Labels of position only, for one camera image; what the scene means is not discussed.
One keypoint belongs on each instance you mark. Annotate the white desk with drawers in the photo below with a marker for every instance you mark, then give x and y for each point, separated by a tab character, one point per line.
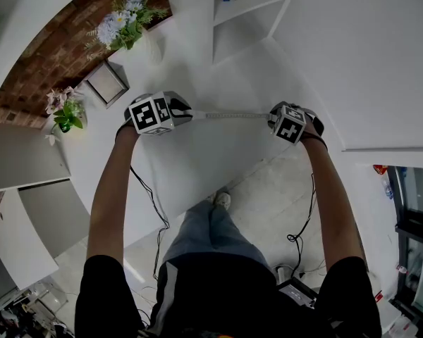
204	160

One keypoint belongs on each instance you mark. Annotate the pink flowers in green vase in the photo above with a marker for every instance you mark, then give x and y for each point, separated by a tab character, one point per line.
67	113

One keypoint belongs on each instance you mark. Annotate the white shelf unit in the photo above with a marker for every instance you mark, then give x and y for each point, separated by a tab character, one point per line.
246	16

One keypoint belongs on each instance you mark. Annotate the person's black shirt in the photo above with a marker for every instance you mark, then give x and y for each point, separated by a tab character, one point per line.
215	301

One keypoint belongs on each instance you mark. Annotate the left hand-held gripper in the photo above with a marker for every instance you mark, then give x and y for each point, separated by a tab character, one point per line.
148	114

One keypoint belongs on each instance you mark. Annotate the black box device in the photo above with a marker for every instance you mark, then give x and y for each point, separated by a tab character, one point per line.
298	292

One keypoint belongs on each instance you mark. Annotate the clear plastic water bottle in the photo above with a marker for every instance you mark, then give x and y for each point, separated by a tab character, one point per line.
387	188

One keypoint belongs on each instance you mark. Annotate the white open cabinet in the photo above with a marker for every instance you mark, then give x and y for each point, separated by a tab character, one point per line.
21	238

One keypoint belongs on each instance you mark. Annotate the person's right shoe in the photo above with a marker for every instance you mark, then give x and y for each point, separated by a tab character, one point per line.
222	201

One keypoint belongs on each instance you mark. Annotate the dark picture frame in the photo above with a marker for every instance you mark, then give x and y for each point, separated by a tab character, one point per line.
106	84

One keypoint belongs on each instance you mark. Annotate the person's left shoe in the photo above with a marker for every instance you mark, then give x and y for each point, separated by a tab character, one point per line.
211	198

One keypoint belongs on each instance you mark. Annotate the person's right forearm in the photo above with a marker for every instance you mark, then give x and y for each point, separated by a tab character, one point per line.
335	203

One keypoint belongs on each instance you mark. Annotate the person's shoe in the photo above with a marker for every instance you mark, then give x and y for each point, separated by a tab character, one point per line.
211	198
222	201

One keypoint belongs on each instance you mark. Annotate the black window frame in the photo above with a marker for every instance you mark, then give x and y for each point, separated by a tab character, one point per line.
414	245

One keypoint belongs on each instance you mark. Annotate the person's left forearm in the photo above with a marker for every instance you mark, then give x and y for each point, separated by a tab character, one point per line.
109	203

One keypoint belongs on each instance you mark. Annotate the white vase with purple flowers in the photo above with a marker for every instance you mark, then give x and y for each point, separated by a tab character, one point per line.
123	26

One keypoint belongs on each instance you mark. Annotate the person's blue jeans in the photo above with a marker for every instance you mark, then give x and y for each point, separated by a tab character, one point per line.
211	234

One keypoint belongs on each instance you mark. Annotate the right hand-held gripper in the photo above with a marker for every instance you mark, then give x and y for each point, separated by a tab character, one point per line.
290	125

